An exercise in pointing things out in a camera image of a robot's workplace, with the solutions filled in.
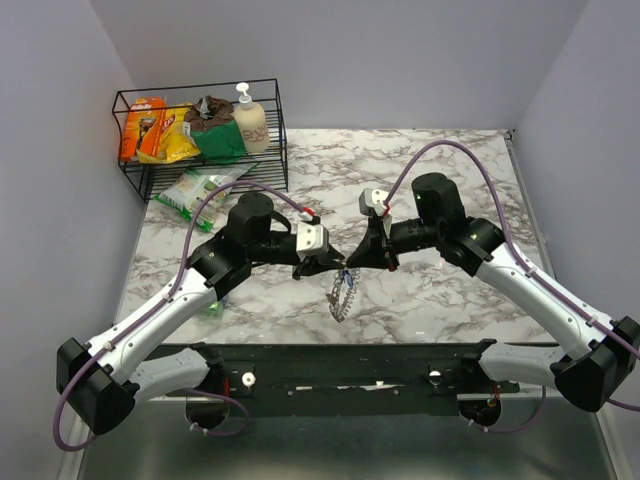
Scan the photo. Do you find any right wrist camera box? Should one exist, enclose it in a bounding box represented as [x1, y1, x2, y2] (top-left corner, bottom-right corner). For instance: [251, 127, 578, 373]
[358, 188, 390, 217]

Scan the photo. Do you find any metal disc with keyrings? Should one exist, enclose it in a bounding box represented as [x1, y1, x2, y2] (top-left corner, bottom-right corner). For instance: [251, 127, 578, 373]
[326, 268, 360, 323]

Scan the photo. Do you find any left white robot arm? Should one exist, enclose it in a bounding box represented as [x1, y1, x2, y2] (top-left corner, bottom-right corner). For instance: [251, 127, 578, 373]
[56, 192, 344, 435]

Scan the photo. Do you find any green and brown bag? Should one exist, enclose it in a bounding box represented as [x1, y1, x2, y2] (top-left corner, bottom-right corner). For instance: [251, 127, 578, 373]
[185, 95, 246, 164]

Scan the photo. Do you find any black wire basket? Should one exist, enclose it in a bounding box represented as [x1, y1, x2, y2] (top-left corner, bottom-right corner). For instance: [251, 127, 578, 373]
[111, 78, 289, 202]

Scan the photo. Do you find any orange razor package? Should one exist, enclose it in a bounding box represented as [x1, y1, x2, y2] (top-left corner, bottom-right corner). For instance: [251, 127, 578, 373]
[120, 97, 166, 162]

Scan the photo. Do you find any blue green tissue pack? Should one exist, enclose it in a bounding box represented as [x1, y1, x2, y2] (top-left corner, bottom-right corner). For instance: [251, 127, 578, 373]
[202, 298, 226, 318]

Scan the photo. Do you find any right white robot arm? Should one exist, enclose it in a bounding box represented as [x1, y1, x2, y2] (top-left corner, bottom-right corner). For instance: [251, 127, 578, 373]
[347, 173, 639, 412]

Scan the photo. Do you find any green white snack bag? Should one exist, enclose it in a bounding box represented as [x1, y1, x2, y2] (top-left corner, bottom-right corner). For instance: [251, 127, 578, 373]
[154, 163, 257, 233]

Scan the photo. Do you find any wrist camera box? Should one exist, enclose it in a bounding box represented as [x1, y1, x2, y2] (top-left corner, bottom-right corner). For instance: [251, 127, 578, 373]
[358, 188, 390, 217]
[296, 222, 329, 261]

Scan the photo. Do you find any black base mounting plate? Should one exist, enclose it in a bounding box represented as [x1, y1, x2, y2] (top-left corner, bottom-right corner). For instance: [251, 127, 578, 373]
[164, 342, 551, 419]

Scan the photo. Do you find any key with blue tag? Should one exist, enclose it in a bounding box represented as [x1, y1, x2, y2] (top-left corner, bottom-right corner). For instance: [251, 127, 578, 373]
[340, 270, 356, 290]

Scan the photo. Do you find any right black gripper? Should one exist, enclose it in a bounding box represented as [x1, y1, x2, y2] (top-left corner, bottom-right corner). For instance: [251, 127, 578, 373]
[346, 216, 442, 272]

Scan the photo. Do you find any yellow chips bag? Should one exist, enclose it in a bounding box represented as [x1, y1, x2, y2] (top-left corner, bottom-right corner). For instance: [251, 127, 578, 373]
[137, 103, 200, 164]

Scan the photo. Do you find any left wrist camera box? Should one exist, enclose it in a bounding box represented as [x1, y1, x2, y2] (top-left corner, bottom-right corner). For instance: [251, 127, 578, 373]
[296, 222, 329, 261]

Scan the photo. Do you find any beige pump soap bottle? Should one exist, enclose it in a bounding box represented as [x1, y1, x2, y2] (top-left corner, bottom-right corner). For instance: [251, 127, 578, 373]
[234, 82, 270, 154]

